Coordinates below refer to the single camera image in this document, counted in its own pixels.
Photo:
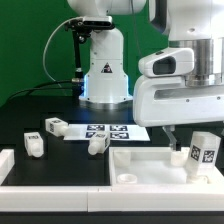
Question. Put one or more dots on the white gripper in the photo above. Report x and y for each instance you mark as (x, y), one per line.
(161, 97)

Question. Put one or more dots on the white square table top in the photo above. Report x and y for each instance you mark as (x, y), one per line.
(147, 166)

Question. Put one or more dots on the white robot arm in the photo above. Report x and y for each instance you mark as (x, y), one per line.
(195, 24)

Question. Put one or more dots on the white fiducial tag sheet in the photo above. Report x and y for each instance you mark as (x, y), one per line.
(118, 132)

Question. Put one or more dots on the white obstacle fence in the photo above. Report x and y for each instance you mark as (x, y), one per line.
(124, 198)

